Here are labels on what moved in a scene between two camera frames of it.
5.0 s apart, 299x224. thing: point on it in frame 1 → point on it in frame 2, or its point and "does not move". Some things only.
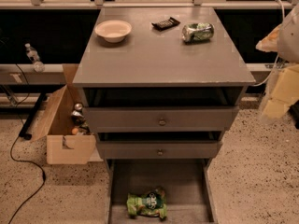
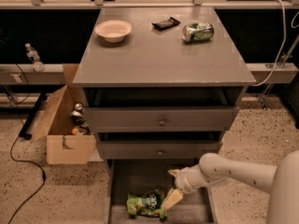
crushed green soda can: x=192 y=33 does not move
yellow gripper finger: x=285 y=92 → x=174 y=196
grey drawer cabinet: x=161 y=82 does not move
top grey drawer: x=156 y=110 does not move
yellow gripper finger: x=269 y=44 → x=174 y=172
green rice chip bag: x=149 y=203 does not move
